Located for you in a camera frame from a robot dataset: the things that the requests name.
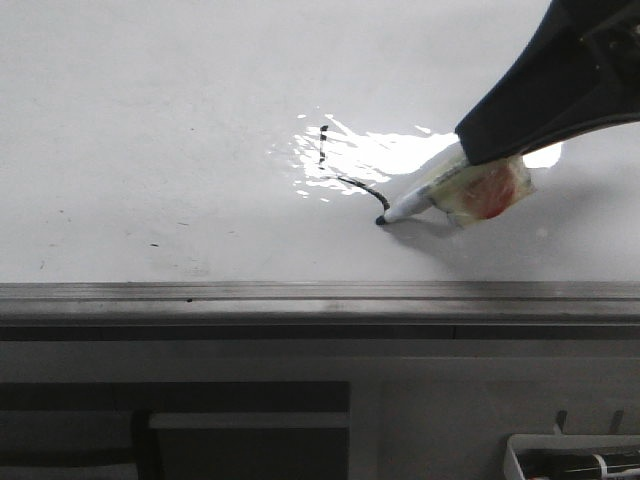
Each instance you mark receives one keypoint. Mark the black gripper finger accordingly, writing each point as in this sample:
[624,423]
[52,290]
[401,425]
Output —
[578,73]

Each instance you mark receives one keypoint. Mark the white whiteboard marker with tape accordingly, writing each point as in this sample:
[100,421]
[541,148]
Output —
[465,193]

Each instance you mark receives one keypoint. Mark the black marker in tray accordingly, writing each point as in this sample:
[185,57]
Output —
[588,466]

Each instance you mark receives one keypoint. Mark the white marker tray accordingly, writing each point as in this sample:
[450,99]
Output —
[524,444]

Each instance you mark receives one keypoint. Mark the dark grey box under board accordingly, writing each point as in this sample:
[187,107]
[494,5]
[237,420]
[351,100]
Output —
[254,445]

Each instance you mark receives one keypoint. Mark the white whiteboard with aluminium frame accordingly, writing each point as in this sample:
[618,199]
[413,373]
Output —
[214,168]

